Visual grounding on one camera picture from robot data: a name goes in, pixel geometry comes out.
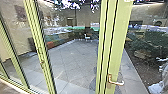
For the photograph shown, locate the brass door handle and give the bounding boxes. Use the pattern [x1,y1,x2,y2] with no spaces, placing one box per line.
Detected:
[106,73,126,90]

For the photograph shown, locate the outdoor patio chair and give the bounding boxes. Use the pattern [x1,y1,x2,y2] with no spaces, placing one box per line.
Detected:
[83,28,93,43]

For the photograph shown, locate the green garden shrubs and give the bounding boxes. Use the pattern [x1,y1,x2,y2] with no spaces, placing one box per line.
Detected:
[125,29,168,64]

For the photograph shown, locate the green framed glass door wall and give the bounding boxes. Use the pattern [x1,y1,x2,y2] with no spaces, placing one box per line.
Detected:
[0,0,135,94]

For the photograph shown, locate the small door handle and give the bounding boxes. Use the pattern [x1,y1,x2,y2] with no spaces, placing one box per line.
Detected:
[39,58,45,68]

